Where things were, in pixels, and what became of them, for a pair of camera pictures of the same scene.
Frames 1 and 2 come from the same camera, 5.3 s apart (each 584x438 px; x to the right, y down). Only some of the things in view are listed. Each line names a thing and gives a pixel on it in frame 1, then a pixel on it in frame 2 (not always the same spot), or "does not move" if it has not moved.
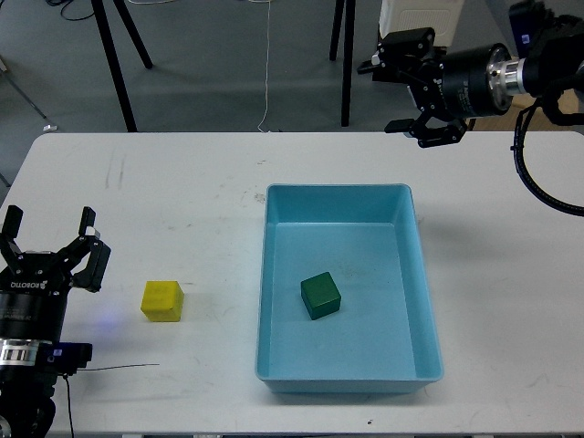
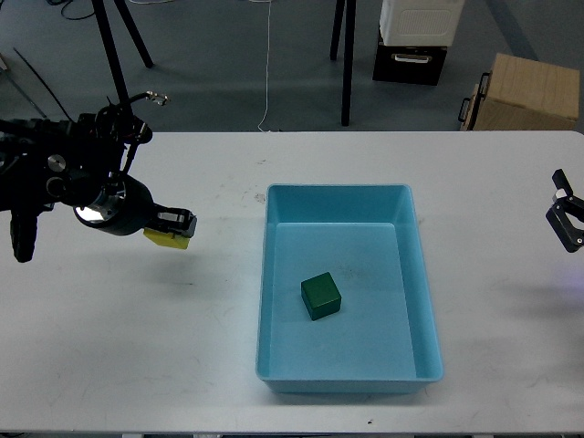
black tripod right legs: x=349 y=15 does not move
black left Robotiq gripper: x=34 y=285 -> x=123 y=207
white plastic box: x=441 y=15 does not move
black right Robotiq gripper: x=467 y=84 -> x=571 y=236
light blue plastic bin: x=384 y=337 does not move
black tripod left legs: x=112 y=58 does not move
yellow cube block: x=162 y=300 -> x=166 y=239
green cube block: x=320 y=295 does not move
